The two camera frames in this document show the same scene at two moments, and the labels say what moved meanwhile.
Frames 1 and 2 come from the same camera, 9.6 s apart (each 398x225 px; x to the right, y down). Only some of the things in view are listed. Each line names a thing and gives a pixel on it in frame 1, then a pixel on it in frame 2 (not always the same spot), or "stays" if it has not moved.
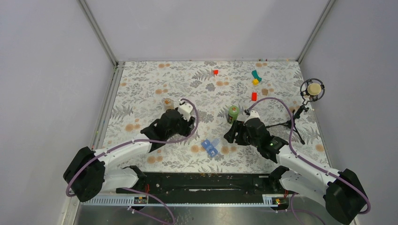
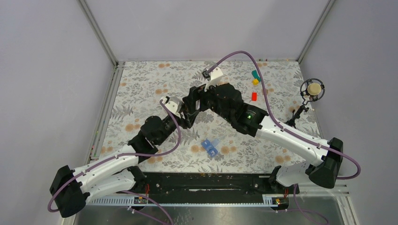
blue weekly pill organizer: x=206 y=144 stays
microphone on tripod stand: x=313 y=89 stays
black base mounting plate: x=202 y=183 stays
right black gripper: x=237 y=126 to x=197 y=93
